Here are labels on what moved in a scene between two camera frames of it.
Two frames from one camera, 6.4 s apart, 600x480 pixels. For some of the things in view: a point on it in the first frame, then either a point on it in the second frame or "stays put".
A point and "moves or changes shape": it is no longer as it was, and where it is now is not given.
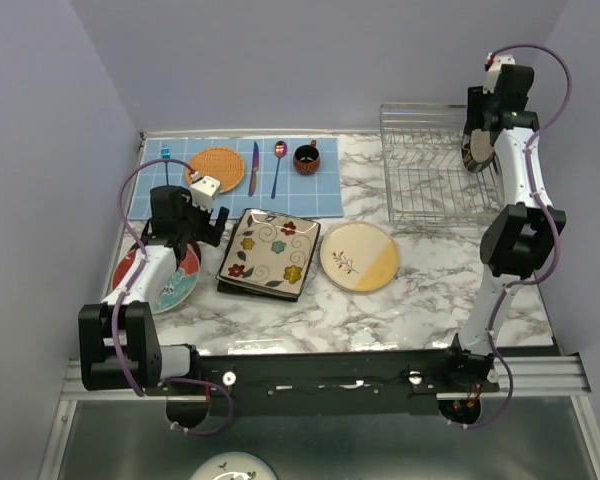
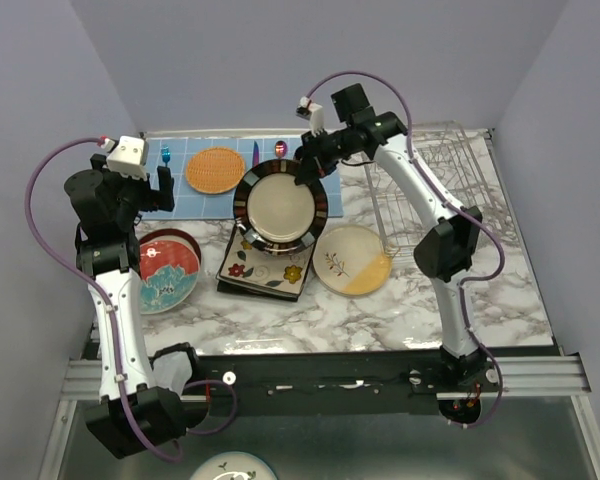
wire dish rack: [427, 179] moves or changes shape
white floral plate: [232, 465] stays put
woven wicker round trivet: [226, 165] stays put
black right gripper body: [478, 106] to [329, 148]
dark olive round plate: [477, 150] to [276, 215]
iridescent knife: [255, 167] stays put
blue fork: [165, 152] stays put
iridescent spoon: [280, 151] stays put
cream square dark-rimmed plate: [270, 251] stays put
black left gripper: [209, 233] to [154, 199]
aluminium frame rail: [532, 376] stays put
